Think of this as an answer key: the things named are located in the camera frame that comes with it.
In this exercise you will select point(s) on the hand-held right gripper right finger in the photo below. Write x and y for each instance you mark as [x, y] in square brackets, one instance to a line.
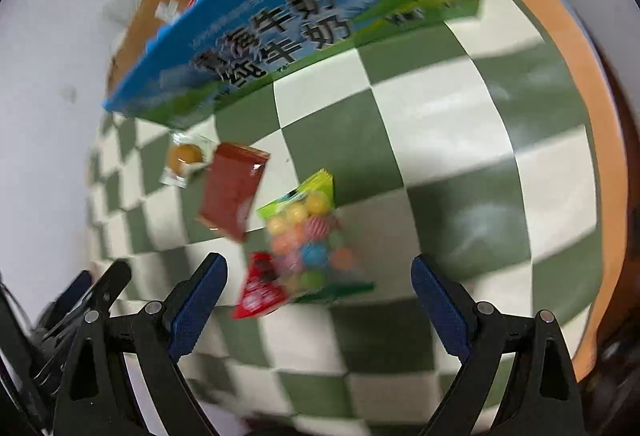
[440, 311]

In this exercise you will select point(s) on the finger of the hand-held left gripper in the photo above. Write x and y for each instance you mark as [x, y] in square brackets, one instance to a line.
[115, 278]
[77, 288]

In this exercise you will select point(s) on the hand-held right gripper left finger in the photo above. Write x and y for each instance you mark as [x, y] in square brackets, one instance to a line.
[197, 308]

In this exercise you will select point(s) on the bright red snack packet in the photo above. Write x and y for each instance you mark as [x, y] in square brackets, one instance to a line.
[257, 291]

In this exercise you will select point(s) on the dark red snack packet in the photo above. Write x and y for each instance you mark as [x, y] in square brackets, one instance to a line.
[230, 191]

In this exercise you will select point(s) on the colourful candy ball bag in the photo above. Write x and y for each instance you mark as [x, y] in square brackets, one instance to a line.
[310, 241]

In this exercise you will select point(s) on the braised egg clear packet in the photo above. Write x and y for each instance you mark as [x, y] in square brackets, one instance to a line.
[185, 156]

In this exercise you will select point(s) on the blue printed cardboard box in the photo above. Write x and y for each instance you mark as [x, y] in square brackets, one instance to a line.
[310, 16]

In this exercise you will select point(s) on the green white checkered mat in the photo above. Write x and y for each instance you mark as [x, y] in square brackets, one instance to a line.
[450, 141]

